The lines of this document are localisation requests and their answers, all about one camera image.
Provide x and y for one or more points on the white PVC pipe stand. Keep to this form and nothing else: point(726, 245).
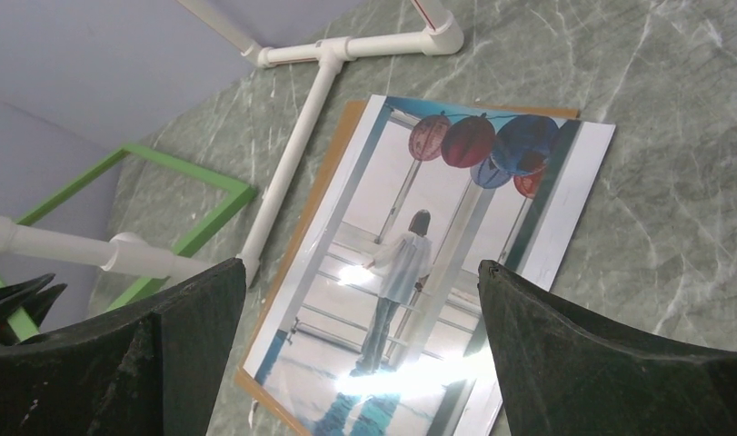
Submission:
point(296, 138)

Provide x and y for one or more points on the printed photo with lanterns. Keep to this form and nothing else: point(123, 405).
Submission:
point(416, 259)

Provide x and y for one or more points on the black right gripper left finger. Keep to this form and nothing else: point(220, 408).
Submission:
point(150, 367)

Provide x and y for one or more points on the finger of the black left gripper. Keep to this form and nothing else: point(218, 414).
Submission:
point(35, 297)

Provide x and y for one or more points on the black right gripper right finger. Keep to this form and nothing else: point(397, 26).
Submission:
point(565, 370)

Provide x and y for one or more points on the green wooden photo frame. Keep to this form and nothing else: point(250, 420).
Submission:
point(173, 211)

